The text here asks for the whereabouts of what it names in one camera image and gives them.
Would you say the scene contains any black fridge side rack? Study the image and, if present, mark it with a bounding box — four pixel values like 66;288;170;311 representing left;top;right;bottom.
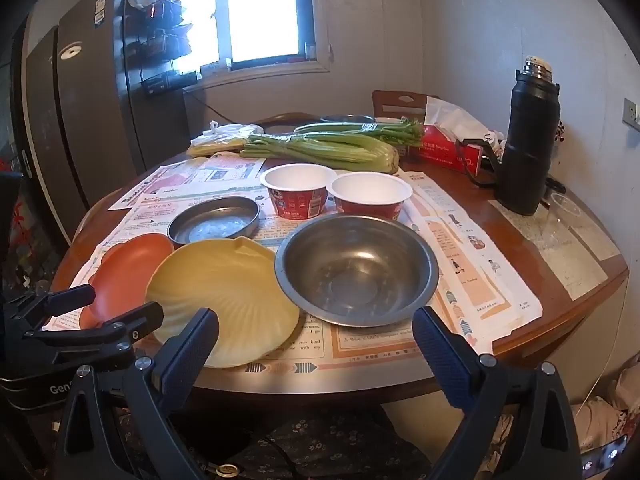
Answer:
125;0;193;63

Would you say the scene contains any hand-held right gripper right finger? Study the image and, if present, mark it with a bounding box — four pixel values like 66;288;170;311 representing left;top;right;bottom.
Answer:
412;305;583;480

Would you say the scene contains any green-headed newspaper sheet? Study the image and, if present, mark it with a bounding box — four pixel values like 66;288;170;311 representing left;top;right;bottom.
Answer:
42;182;501;376

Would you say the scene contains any red tissue box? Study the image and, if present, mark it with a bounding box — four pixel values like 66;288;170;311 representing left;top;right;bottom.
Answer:
400;95;496;173

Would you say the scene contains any shallow steel plate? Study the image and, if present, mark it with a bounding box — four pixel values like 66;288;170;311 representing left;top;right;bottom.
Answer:
167;196;261;247

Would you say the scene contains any pale cloth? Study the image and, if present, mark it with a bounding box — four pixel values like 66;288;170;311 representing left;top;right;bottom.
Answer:
570;395;633;466

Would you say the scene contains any black box device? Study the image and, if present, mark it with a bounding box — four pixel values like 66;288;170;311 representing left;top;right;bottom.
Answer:
144;72;199;99

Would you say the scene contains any orange plastic plate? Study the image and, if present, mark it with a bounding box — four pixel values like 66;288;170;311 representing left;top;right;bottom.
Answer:
79;232;176;331

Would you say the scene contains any pink newspaper sheet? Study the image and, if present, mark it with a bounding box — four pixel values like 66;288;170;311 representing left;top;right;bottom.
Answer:
107;154;268;211

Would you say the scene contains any dark floral cloth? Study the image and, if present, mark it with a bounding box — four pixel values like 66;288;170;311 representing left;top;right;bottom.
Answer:
170;405;436;480

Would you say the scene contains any black thermos flask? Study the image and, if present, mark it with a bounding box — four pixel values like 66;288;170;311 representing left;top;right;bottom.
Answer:
462;55;561;217

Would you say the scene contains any clear plastic cup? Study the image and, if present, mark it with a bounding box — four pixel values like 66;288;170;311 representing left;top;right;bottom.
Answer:
542;192;586;246

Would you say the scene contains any orange-column newspaper sheet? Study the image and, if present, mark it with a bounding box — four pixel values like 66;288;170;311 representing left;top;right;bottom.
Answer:
400;170;544;356

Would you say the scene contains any plastic bag of yellow noodles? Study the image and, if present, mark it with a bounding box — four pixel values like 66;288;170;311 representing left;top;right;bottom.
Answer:
187;121;261;158

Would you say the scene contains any slim taped celery bunch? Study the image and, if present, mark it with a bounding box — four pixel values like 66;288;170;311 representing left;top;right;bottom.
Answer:
295;119;426;148

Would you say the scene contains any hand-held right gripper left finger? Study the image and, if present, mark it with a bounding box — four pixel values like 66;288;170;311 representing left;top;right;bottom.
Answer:
52;307;221;480

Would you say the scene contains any thick celery bunch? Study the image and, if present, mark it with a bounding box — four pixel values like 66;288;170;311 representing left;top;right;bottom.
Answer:
240;131;401;175

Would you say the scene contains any pale speckled table mat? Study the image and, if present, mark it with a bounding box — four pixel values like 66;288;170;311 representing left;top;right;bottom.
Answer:
489;199;622;301

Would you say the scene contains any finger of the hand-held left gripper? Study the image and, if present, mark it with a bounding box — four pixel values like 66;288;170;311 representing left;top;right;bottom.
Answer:
30;301;165;376
0;284;96;331

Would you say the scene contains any straight-backed wooden chair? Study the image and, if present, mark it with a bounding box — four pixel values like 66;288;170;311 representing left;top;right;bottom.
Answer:
371;90;441;121

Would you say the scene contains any dark refrigerator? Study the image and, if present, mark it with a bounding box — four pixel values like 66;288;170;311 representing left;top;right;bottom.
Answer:
22;0;196;241

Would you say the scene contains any large steel bowl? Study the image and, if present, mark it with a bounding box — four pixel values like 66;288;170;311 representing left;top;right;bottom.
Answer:
274;214;440;327

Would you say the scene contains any large white paper cup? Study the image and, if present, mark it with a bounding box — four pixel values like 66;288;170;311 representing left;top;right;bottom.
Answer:
259;163;339;220

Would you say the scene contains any window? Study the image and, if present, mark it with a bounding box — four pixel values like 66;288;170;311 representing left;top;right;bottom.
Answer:
142;0;331;73

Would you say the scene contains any yellow shell-shaped plate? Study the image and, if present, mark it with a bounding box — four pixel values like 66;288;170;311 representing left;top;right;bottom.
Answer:
145;236;301;368

